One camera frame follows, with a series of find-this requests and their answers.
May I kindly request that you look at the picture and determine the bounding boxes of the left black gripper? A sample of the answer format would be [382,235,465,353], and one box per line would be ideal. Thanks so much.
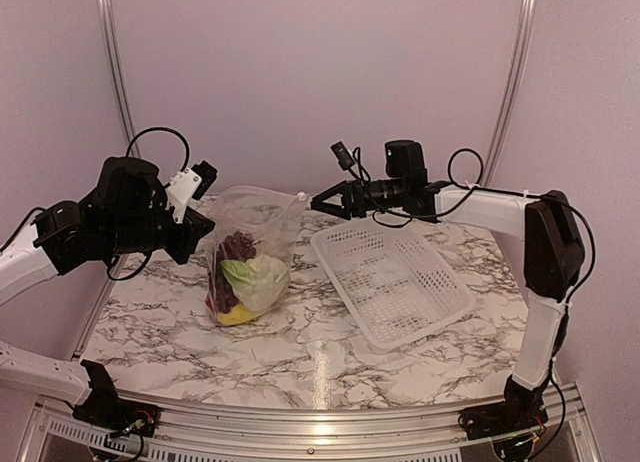
[103,194,214,264]

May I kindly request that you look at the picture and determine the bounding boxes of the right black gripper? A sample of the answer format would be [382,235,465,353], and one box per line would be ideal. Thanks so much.
[310,178,406,221]

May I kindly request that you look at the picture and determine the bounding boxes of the dark red toy grapes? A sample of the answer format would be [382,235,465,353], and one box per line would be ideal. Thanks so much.
[207,230,257,316]

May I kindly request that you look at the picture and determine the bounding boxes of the clear zip top bag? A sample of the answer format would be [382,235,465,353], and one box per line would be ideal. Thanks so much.
[205,186,308,327]

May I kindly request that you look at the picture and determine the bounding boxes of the white toy cauliflower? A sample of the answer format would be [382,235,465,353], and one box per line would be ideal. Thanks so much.
[221,254,290,313]

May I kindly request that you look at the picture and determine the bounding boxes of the yellow toy fruit front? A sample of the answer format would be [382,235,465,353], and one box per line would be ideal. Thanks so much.
[216,304,258,327]

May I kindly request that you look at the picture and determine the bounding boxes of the white plastic basket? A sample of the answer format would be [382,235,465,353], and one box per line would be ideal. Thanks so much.
[310,219,475,351]

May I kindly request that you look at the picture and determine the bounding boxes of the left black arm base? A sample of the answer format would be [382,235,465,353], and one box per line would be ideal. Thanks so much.
[73,360,160,437]

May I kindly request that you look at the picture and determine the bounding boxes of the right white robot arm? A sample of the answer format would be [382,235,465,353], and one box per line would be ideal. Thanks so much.
[311,180,586,392]

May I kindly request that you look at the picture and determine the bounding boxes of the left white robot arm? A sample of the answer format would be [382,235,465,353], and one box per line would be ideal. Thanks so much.
[1,201,214,427]

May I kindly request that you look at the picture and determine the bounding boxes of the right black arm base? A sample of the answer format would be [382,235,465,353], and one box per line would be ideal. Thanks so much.
[458,376,550,440]

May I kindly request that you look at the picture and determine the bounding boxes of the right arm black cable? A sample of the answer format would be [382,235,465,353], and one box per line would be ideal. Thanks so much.
[349,146,596,303]

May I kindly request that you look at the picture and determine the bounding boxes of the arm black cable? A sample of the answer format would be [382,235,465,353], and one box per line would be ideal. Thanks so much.
[349,146,596,303]
[0,126,192,283]

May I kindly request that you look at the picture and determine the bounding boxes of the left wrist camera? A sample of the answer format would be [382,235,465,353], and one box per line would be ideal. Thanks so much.
[97,155,219,226]

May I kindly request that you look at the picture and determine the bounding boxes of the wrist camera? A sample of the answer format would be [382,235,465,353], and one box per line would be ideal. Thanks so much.
[97,155,219,226]
[328,140,430,186]

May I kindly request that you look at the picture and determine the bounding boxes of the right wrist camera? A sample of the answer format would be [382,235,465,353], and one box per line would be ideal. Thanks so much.
[328,140,430,186]

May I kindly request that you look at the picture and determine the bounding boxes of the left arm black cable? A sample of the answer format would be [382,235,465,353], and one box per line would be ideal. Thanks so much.
[0,126,192,283]

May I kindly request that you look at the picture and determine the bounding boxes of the front aluminium rail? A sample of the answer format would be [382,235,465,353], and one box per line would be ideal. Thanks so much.
[15,384,602,461]

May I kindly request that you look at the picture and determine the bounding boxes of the left aluminium frame post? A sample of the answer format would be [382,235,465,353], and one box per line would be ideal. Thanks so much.
[96,0,136,145]

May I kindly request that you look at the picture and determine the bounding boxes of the aluminium frame post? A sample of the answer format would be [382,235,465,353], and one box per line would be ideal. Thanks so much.
[487,0,537,164]
[96,0,136,145]

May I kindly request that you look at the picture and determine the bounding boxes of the right aluminium frame post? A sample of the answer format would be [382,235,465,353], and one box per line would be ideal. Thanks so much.
[487,0,537,164]

